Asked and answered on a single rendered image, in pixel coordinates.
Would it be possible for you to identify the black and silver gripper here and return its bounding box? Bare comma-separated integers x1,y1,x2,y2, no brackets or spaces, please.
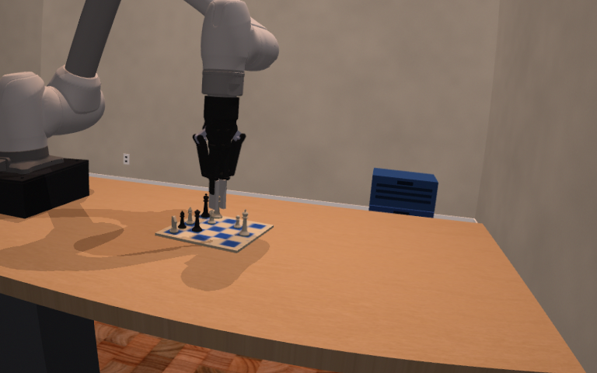
193,96,246,211

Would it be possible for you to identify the blue and tan chessboard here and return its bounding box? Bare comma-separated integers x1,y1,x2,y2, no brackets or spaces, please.
155,212,274,253

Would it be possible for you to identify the white chess rook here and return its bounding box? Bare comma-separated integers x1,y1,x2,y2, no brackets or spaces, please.
208,210,216,224

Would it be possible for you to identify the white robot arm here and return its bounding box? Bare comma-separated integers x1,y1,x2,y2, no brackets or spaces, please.
0,0,279,174

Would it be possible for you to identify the white knight chess piece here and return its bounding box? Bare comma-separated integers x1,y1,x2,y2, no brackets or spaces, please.
169,215,179,233

